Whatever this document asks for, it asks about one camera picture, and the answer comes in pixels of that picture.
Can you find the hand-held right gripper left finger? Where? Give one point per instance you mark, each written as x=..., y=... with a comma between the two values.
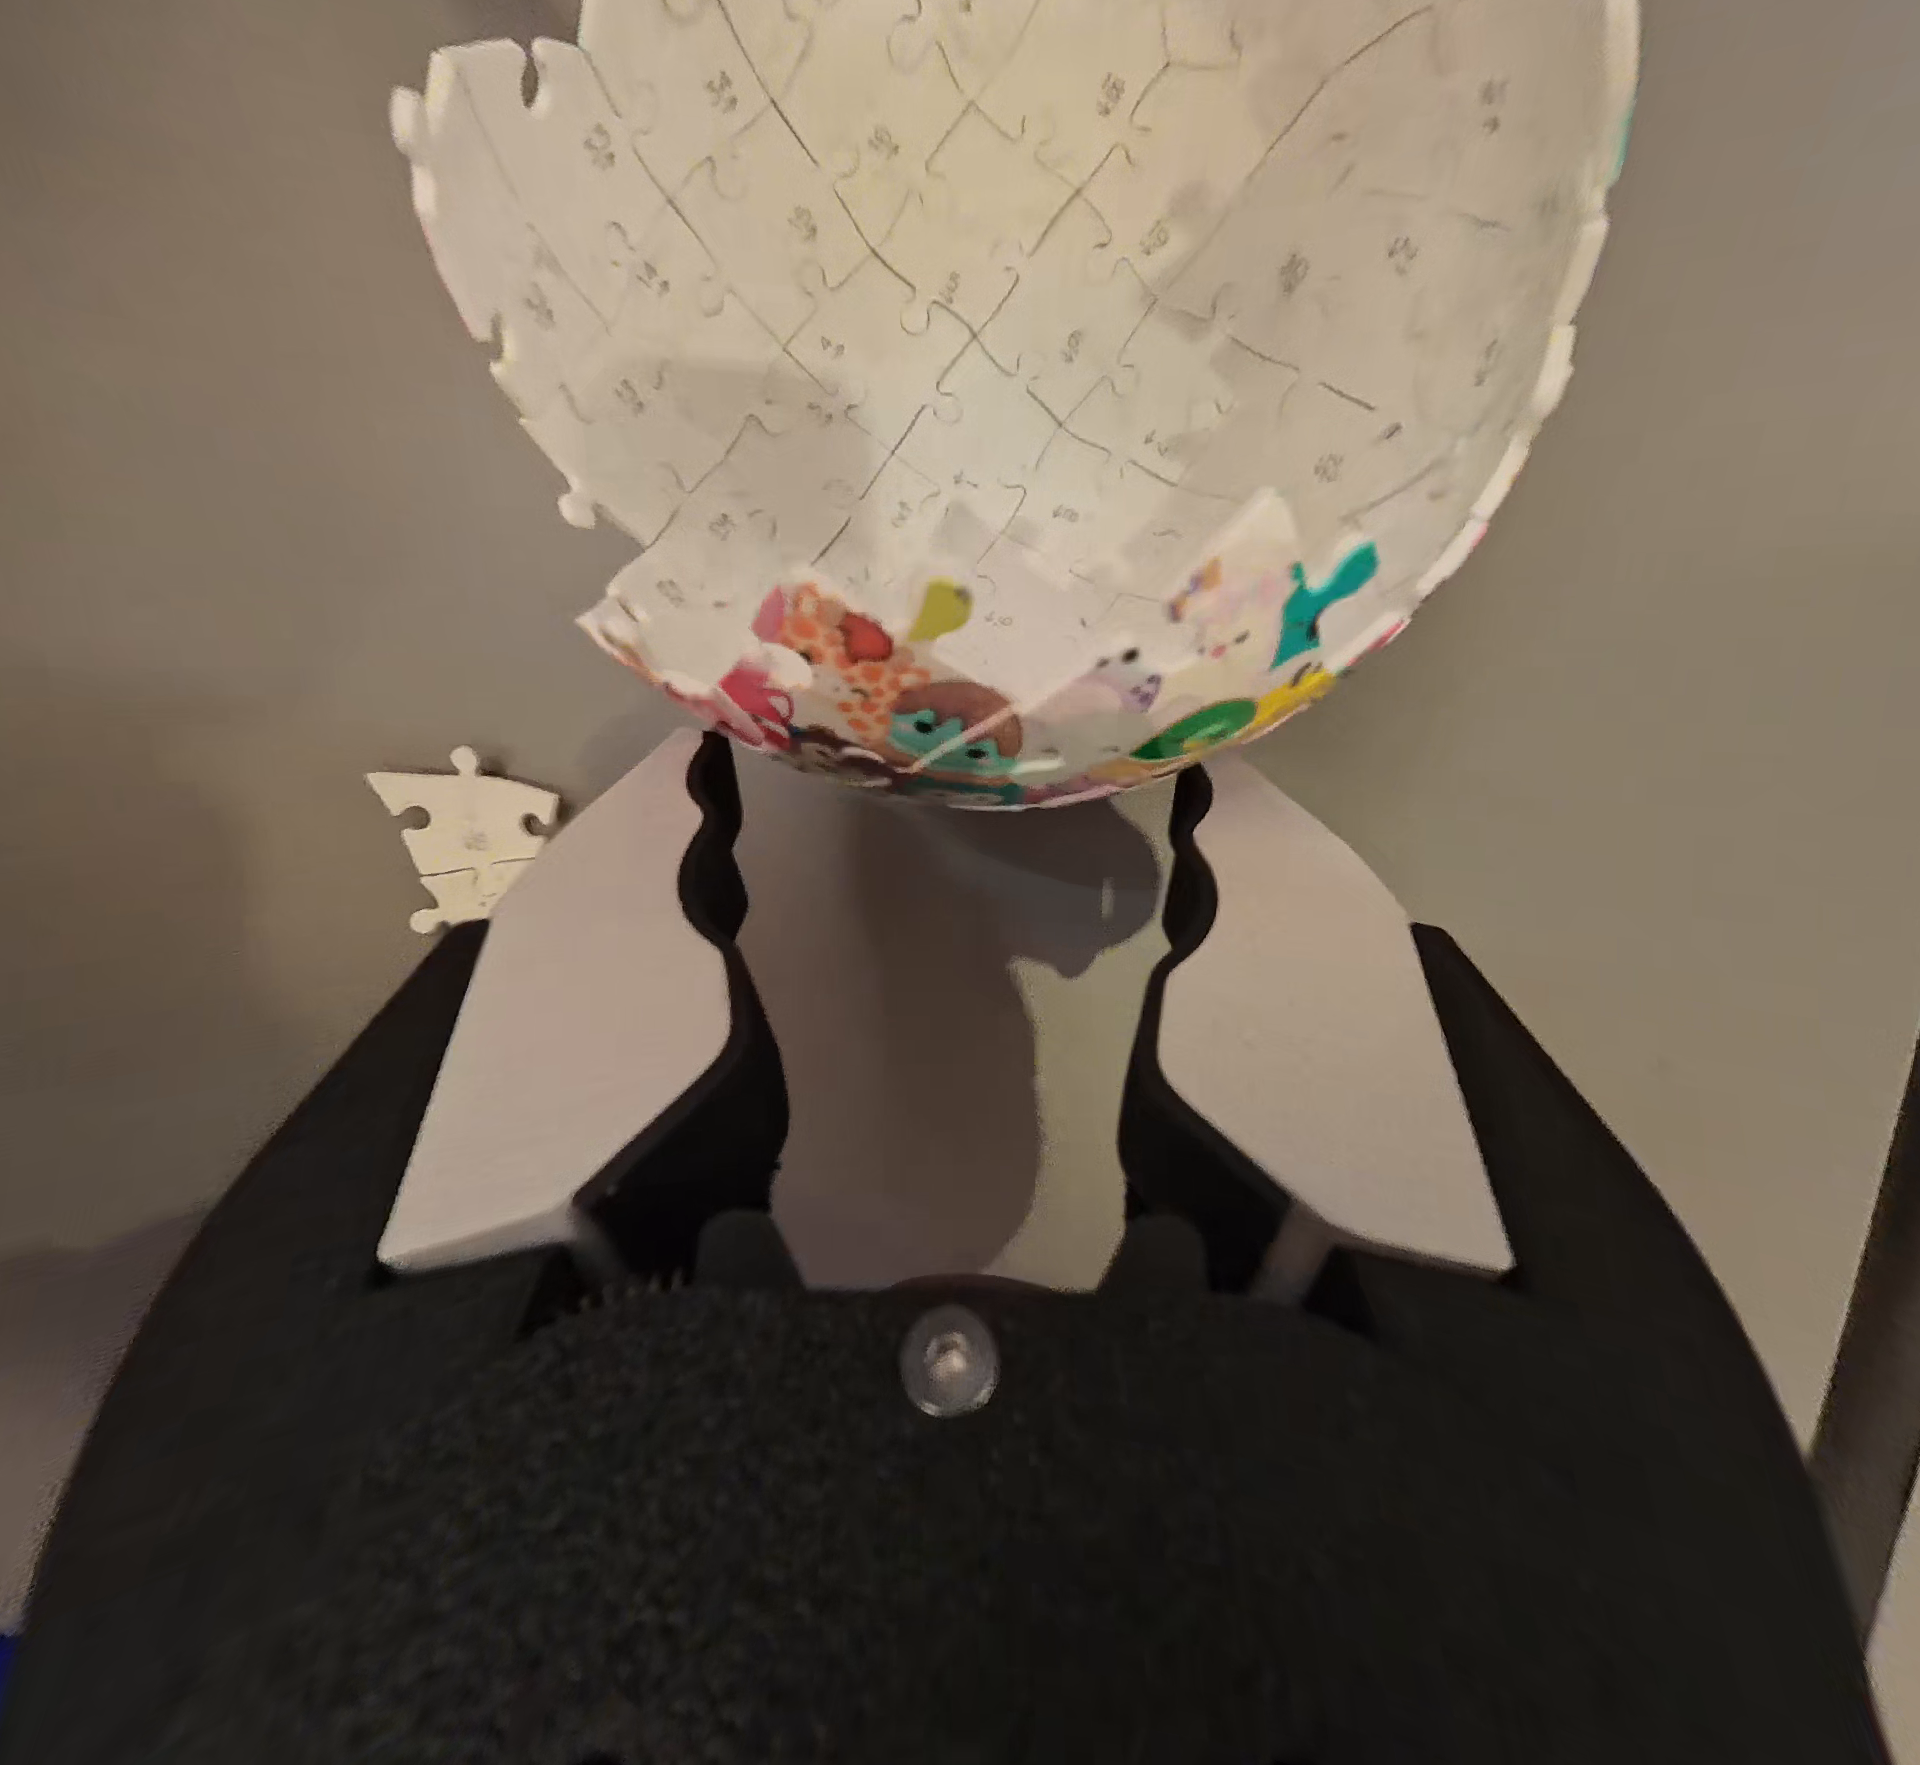
x=600, y=1016

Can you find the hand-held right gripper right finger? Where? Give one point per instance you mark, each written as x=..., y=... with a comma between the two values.
x=1303, y=1045

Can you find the joined white puzzle pieces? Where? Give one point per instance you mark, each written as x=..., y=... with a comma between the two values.
x=464, y=829

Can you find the colourful puzzle ball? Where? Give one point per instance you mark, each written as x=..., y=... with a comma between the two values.
x=1050, y=221

